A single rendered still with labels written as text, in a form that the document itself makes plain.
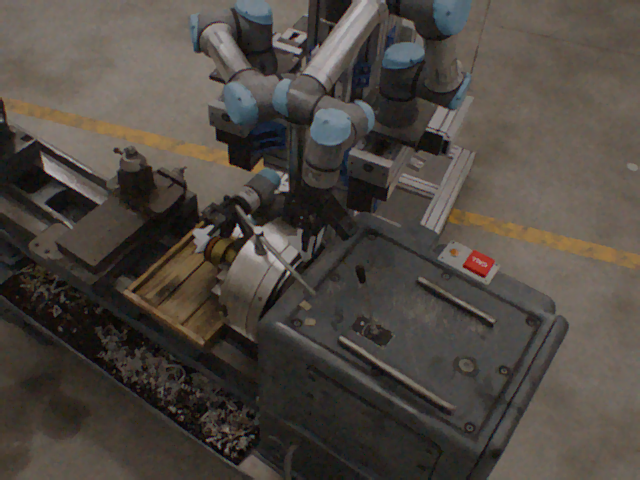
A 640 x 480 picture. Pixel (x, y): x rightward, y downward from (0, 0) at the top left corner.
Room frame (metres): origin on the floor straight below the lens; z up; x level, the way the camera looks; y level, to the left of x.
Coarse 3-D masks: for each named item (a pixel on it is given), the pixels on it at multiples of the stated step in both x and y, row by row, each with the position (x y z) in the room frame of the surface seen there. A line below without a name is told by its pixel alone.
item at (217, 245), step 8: (216, 240) 1.19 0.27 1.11; (224, 240) 1.19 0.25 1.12; (232, 240) 1.19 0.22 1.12; (208, 248) 1.17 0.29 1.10; (216, 248) 1.17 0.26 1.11; (224, 248) 1.16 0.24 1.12; (232, 248) 1.17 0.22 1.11; (208, 256) 1.16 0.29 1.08; (216, 256) 1.15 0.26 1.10; (224, 256) 1.15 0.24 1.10; (232, 256) 1.15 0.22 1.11; (216, 264) 1.14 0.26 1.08
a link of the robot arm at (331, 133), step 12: (324, 120) 1.05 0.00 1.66; (336, 120) 1.06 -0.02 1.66; (348, 120) 1.07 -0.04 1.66; (312, 132) 1.05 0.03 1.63; (324, 132) 1.04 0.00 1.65; (336, 132) 1.04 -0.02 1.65; (348, 132) 1.06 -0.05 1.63; (312, 144) 1.04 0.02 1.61; (324, 144) 1.03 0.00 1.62; (336, 144) 1.03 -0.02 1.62; (348, 144) 1.06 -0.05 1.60; (312, 156) 1.03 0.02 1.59; (324, 156) 1.02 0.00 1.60; (336, 156) 1.03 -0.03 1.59; (312, 168) 1.02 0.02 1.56; (324, 168) 1.02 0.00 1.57; (336, 168) 1.03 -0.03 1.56
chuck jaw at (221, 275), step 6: (222, 264) 1.12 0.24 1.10; (228, 264) 1.12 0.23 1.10; (222, 270) 1.10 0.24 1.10; (228, 270) 1.10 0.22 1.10; (216, 276) 1.08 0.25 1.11; (222, 276) 1.08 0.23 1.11; (216, 282) 1.08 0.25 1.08; (222, 282) 1.06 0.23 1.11; (216, 288) 1.04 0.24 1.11; (216, 294) 1.02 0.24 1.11; (216, 300) 1.02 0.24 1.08; (222, 306) 0.99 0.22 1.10; (222, 312) 0.99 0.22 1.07
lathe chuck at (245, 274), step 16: (272, 224) 1.16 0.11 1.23; (288, 224) 1.18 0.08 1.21; (272, 240) 1.10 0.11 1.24; (288, 240) 1.11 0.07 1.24; (240, 256) 1.06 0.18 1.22; (256, 256) 1.05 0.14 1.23; (272, 256) 1.05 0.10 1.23; (240, 272) 1.02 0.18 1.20; (256, 272) 1.02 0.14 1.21; (224, 288) 1.00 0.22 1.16; (240, 288) 0.99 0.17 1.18; (256, 288) 0.98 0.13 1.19; (224, 304) 0.98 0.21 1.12; (240, 304) 0.97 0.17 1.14; (224, 320) 0.98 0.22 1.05; (240, 320) 0.95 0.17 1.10
